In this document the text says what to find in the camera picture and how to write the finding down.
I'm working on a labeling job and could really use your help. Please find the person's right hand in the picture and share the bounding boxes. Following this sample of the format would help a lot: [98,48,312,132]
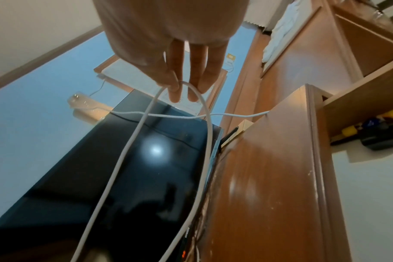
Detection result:
[92,0,251,103]

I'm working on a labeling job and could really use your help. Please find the brown wooden wall trim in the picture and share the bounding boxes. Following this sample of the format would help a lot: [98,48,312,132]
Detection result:
[0,24,105,95]

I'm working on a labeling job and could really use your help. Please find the white fabric sheet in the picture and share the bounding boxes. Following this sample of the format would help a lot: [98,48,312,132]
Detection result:
[262,0,309,63]

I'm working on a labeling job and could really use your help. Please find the beige pleated curtain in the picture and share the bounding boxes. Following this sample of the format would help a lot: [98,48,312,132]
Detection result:
[243,0,296,28]

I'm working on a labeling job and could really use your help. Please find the brown wooden side cabinet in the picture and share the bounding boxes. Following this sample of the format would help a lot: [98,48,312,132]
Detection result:
[220,0,393,129]

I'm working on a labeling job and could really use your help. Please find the black television stand leg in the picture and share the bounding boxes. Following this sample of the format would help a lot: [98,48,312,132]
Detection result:
[219,126,240,149]

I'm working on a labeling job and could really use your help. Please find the black television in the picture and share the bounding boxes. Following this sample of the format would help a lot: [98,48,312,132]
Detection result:
[0,89,224,262]

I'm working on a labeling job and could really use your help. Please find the beige wall lamp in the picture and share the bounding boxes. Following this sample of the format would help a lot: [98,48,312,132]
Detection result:
[68,93,115,121]

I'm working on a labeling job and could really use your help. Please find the small yellow flashlight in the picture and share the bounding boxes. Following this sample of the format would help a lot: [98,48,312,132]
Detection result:
[341,107,393,136]

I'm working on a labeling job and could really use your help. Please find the thick white power cable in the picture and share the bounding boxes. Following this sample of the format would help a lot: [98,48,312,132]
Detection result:
[110,110,271,120]

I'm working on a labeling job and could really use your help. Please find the wooden drawer with white bottom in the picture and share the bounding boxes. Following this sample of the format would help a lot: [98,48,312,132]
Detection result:
[323,54,393,262]

